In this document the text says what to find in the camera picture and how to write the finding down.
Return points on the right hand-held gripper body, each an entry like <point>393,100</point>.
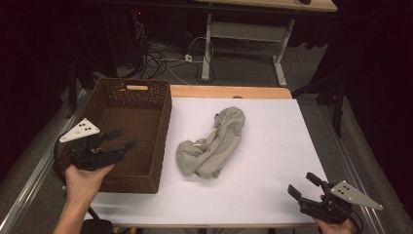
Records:
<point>331,208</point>

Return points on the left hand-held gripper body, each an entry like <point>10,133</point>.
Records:
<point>94,157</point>

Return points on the brown woven basket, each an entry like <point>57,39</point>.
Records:
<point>142,123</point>

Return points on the grey garment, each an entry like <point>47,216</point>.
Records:
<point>220,143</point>

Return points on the person's right hand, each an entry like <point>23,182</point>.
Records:
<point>334,228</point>

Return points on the person's left hand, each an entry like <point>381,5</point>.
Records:
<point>82,183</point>

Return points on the white table cover sheet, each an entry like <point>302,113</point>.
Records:
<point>259,182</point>

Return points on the black metal stand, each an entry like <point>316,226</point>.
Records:
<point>72,94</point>
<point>339,97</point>

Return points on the black stand base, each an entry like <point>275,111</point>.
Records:
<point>97,227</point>

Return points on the black computer tower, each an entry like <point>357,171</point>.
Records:
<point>123,39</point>

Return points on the white power adapter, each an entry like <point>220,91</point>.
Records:
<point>188,58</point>

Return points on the black computer mouse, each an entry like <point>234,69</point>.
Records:
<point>304,1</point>

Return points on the beige desk top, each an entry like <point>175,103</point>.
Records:
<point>269,5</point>

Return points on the metal floor rail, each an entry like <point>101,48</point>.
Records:
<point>32,182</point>
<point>350,169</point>

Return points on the white metal desk frame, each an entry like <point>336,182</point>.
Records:
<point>246,32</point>

